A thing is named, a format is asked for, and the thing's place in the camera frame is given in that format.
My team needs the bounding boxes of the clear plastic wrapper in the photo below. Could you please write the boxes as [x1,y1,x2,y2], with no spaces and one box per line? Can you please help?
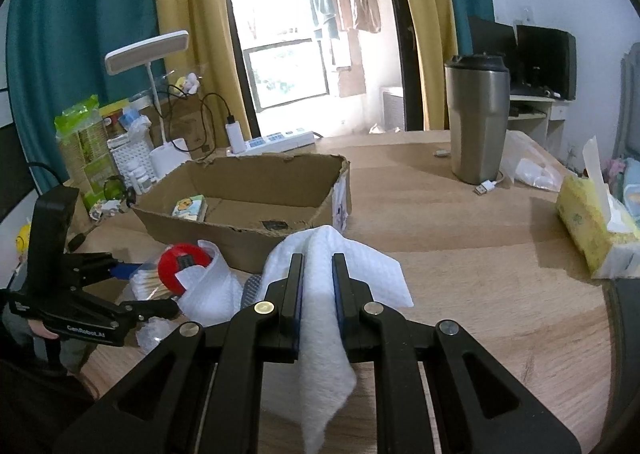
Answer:
[136,316,183,355]

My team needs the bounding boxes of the cotton swab pack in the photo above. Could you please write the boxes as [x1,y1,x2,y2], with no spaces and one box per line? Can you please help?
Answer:
[129,261,176,302]

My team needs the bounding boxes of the yellow tissue pack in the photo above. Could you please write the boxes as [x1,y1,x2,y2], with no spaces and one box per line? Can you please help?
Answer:
[555,135,640,279]

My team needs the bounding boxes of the white charger plug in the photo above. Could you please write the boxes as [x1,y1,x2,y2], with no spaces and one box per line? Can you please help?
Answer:
[225,121,247,153]

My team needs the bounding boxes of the white radiator unit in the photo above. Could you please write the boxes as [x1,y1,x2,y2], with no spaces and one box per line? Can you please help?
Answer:
[381,86,406,132]

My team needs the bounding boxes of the black monitor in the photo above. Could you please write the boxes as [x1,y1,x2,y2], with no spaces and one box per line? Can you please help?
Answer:
[467,16,518,84]
[515,24,577,101]

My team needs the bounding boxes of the white paper towel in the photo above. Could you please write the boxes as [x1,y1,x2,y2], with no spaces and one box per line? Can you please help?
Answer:
[260,225,415,454]

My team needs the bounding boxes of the small plush toy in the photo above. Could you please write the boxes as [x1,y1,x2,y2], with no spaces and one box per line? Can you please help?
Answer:
[172,74,203,95]

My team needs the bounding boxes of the white power strip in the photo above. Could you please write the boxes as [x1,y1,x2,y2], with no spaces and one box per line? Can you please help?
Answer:
[227,130,316,155]

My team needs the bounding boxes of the person's left hand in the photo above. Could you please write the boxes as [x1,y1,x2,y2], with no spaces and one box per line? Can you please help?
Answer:
[29,319,62,341]

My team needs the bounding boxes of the pastel folded cloths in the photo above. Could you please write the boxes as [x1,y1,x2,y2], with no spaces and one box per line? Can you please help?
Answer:
[602,156,640,222]

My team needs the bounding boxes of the white computer desk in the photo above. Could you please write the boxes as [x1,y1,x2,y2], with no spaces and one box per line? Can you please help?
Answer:
[507,94,571,155]

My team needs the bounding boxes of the cartoon print tissue pack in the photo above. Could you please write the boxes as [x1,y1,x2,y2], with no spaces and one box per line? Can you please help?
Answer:
[171,195,207,223]

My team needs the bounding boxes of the cardboard box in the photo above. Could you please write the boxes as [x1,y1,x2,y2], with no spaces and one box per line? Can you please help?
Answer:
[129,154,352,273]

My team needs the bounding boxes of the white plastic bag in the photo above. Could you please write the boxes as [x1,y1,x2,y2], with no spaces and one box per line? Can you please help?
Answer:
[500,130,568,192]

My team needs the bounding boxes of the white usb cable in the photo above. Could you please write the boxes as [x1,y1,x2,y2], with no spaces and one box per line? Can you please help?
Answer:
[474,169,507,197]

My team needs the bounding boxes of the white desk lamp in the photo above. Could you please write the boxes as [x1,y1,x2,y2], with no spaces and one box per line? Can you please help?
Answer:
[105,30,191,179]

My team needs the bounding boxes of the red round lid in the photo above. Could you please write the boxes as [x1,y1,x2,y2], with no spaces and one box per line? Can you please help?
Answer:
[157,244,215,293]

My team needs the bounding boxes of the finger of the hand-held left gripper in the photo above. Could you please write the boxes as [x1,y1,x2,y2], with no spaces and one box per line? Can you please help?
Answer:
[74,284,180,325]
[62,253,151,285]

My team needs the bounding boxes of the stainless steel tumbler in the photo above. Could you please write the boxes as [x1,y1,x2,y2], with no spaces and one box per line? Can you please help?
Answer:
[444,54,512,185]

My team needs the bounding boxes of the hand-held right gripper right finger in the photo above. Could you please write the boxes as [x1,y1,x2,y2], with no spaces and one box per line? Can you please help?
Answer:
[331,253,583,454]

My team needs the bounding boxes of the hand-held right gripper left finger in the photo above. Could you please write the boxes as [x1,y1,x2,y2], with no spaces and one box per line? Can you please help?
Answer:
[54,253,305,454]

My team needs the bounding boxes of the green snack packet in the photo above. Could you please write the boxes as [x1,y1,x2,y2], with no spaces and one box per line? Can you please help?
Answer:
[54,94,121,209]

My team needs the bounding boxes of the black charger cable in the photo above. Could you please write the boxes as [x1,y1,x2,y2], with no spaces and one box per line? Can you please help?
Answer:
[165,92,236,159]

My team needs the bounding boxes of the white perforated basket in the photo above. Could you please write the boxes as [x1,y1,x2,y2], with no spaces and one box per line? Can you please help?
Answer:
[107,136,156,195]

